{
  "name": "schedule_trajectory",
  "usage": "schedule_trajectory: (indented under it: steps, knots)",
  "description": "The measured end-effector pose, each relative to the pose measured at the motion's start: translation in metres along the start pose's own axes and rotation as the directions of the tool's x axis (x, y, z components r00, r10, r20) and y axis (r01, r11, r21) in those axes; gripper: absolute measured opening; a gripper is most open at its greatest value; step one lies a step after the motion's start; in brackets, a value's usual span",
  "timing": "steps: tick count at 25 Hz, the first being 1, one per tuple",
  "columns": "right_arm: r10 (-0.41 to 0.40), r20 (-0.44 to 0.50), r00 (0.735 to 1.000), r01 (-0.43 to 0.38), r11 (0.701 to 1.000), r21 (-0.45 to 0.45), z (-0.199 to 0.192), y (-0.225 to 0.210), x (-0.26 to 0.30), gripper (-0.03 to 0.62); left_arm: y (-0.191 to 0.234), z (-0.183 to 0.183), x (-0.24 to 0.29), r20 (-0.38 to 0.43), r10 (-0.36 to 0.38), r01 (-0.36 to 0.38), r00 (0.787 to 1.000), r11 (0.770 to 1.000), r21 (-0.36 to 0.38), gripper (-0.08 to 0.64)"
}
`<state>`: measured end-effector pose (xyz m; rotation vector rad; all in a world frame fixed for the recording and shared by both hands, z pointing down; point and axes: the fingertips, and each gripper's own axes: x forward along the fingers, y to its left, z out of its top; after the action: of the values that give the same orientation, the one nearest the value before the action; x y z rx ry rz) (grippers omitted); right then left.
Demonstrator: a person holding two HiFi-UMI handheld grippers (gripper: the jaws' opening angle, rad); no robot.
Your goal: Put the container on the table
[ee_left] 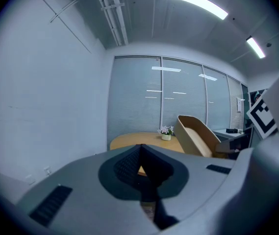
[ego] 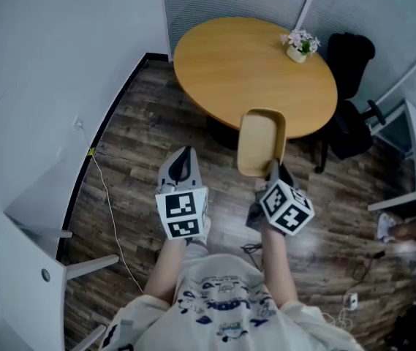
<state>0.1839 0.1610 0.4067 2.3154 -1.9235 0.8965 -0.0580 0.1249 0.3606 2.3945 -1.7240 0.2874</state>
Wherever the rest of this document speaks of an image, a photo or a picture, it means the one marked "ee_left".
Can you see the long ceiling light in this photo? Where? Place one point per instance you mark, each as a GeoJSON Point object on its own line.
{"type": "Point", "coordinates": [255, 47]}
{"type": "Point", "coordinates": [195, 1]}

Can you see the white wall socket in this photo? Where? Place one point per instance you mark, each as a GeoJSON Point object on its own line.
{"type": "Point", "coordinates": [47, 171]}

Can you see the white desk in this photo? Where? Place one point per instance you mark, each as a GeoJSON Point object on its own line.
{"type": "Point", "coordinates": [223, 134]}

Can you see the tan wooden container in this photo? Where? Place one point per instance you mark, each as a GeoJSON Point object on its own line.
{"type": "Point", "coordinates": [198, 138]}

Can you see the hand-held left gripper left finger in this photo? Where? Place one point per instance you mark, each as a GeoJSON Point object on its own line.
{"type": "Point", "coordinates": [127, 165]}

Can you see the white ceiling pipes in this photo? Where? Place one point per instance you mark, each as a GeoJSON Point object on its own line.
{"type": "Point", "coordinates": [113, 13]}

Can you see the white paper notice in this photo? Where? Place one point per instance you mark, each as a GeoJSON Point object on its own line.
{"type": "Point", "coordinates": [239, 104]}

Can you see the white pot with pink flowers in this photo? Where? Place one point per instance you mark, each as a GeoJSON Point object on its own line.
{"type": "Point", "coordinates": [166, 134]}

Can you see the glass panel with blinds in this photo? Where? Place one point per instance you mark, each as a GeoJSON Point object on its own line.
{"type": "Point", "coordinates": [235, 121]}
{"type": "Point", "coordinates": [183, 94]}
{"type": "Point", "coordinates": [134, 99]}
{"type": "Point", "coordinates": [216, 99]}

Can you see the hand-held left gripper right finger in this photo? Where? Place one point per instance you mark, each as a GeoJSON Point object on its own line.
{"type": "Point", "coordinates": [156, 168]}

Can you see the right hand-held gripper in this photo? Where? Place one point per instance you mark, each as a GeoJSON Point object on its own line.
{"type": "Point", "coordinates": [264, 116]}

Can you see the round wooden table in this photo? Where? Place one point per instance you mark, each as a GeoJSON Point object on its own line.
{"type": "Point", "coordinates": [141, 139]}

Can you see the small black box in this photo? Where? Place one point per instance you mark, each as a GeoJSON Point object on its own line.
{"type": "Point", "coordinates": [231, 130]}

